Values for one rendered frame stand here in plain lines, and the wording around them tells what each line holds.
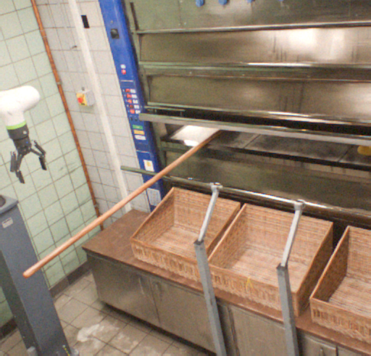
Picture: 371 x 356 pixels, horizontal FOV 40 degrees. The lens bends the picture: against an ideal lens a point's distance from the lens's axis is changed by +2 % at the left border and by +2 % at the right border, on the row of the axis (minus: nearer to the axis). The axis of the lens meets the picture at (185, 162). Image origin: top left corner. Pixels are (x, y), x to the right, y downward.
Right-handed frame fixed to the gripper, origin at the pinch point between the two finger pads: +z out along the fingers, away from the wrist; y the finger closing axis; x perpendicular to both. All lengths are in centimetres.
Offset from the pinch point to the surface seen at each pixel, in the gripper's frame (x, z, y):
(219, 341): 64, 117, -37
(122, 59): -22, -26, -99
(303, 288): 111, 75, -54
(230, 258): 58, 85, -71
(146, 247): 11, 77, -51
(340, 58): 118, -29, -95
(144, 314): -1, 131, -46
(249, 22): 71, -46, -100
